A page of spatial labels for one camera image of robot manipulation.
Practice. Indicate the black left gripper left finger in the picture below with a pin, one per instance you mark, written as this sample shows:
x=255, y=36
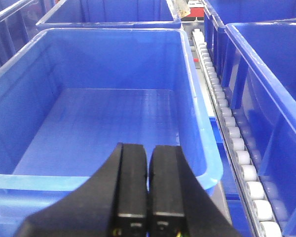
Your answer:
x=111, y=203

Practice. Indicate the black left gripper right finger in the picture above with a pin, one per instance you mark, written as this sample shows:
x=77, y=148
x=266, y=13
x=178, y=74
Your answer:
x=178, y=205

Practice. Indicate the left blue shelf crate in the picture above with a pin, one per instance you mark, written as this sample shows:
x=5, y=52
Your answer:
x=69, y=96

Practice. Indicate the blue shelf crate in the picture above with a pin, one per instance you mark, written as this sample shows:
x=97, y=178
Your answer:
x=69, y=96
x=259, y=79

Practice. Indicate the middle blue shelf crate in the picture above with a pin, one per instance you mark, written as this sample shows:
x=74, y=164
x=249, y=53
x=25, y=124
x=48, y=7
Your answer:
x=259, y=79

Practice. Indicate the blue rear crate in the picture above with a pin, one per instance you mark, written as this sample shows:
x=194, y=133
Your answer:
x=111, y=14

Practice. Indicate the far left blue crate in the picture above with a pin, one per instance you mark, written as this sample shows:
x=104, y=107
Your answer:
x=18, y=20

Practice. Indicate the white roller conveyor rail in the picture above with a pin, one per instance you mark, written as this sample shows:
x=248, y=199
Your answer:
x=258, y=208

